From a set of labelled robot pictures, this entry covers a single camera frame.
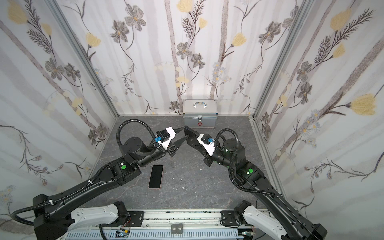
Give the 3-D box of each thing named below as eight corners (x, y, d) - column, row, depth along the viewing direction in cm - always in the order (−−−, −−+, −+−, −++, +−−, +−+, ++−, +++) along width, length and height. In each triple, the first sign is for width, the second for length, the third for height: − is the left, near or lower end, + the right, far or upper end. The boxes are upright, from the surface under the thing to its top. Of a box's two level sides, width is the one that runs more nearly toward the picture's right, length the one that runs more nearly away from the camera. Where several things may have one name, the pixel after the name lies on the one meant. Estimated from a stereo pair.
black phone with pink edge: (148, 188, 86) (147, 187, 84) (153, 166, 95) (152, 164, 93) (161, 188, 86) (160, 187, 84) (164, 166, 95) (163, 164, 93)
